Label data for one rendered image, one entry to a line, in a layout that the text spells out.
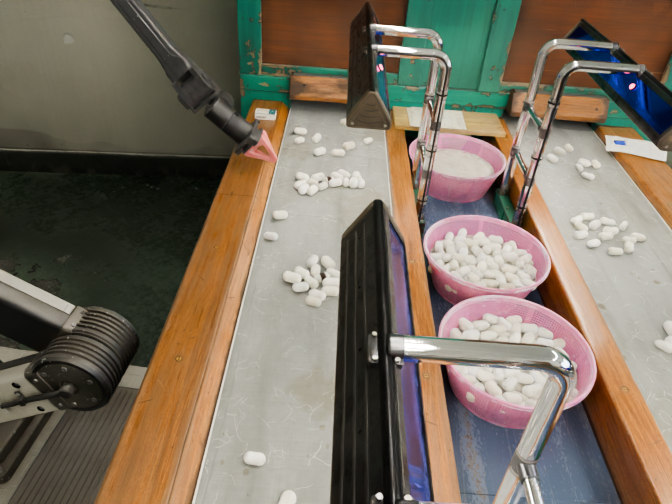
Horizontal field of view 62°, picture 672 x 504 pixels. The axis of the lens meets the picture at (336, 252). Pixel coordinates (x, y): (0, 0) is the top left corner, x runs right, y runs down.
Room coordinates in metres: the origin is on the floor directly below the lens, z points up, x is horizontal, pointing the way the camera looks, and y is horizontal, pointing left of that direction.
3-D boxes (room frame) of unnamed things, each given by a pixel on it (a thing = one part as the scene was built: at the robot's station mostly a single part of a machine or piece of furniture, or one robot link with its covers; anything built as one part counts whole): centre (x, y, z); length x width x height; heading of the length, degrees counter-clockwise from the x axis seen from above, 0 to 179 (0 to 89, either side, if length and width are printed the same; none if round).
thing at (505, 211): (1.24, -0.51, 0.90); 0.20 x 0.19 x 0.45; 1
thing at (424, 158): (1.23, -0.11, 0.90); 0.20 x 0.19 x 0.45; 1
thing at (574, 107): (1.69, -0.65, 0.83); 0.30 x 0.06 x 0.07; 91
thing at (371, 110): (1.24, -0.03, 1.08); 0.62 x 0.08 x 0.07; 1
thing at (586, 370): (0.69, -0.32, 0.72); 0.27 x 0.27 x 0.10
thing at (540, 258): (0.97, -0.32, 0.72); 0.27 x 0.27 x 0.10
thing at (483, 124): (1.63, -0.31, 0.77); 0.33 x 0.15 x 0.01; 91
